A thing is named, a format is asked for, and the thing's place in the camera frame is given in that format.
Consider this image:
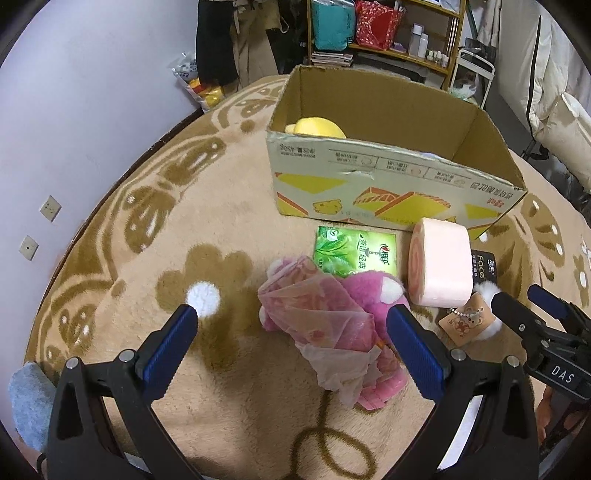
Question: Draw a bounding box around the black hanging garment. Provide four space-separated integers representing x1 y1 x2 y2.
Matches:
195 0 239 87

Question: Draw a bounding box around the black packet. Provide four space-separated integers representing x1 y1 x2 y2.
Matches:
470 249 498 285

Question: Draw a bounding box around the white metal rack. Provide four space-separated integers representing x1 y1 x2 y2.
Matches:
450 48 496 110

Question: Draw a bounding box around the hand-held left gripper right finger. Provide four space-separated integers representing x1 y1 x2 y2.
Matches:
386 305 540 480

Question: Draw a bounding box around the person's right hand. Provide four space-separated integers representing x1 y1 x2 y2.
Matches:
536 385 570 446

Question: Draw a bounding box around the white fluffy keychain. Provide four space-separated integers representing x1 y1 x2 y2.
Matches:
472 281 505 341

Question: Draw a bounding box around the brown bear print tag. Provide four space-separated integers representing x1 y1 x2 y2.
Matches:
438 295 495 346

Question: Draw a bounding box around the beige hanging garment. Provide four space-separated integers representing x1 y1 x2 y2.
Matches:
228 0 283 87

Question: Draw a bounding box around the grey blue cloth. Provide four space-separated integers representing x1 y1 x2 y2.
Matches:
8 362 59 454

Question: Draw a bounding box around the plastic bag of snacks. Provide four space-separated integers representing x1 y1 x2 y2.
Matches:
173 51 228 114

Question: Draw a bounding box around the white quilted duvet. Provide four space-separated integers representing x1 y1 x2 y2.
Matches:
526 0 591 197

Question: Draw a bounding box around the wooden shelf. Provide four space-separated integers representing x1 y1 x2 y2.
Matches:
305 0 467 91

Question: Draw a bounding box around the pink plush bear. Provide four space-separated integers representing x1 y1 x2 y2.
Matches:
259 258 411 411

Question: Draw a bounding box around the teal bag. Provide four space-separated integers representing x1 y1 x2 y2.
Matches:
310 0 356 51

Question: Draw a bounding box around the pink roll cake plush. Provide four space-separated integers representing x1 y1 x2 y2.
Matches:
407 218 474 308

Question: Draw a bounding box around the red patterned bag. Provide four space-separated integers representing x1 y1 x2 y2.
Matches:
355 0 406 51

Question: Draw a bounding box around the yellow plush toy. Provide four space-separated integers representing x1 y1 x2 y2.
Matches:
285 117 347 140

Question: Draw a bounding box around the white wall socket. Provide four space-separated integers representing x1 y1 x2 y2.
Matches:
18 235 40 261
39 195 62 223

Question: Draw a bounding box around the green tissue pack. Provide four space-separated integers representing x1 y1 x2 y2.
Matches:
312 225 398 279

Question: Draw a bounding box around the printed cardboard box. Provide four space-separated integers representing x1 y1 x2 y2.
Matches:
265 65 528 243

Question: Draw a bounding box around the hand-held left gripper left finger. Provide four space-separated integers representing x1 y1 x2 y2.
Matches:
45 304 200 480

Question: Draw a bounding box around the stack of magazines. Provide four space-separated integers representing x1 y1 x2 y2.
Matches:
310 51 354 69

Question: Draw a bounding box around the pink plastic bag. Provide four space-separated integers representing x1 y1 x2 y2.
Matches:
257 256 384 408

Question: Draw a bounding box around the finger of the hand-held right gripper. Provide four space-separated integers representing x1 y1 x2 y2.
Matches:
490 292 561 366
527 284 591 343

